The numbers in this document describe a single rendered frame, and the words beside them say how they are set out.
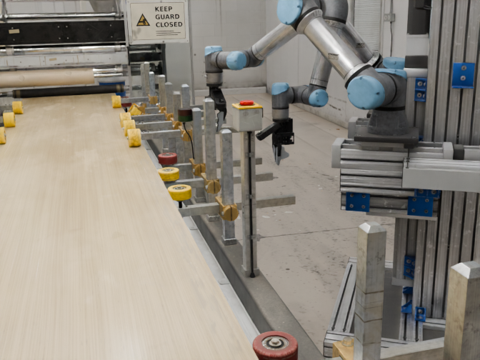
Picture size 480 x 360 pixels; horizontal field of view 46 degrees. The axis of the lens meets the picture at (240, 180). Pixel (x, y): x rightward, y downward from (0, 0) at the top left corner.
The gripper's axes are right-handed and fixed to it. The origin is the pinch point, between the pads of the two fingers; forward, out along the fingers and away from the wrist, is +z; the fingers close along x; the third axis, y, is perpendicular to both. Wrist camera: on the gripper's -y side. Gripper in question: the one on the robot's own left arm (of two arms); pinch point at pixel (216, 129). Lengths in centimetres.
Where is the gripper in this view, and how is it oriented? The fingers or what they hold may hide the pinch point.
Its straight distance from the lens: 249.2
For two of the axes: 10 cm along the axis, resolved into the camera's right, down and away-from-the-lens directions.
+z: 0.2, 9.6, 2.8
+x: -9.7, 0.9, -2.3
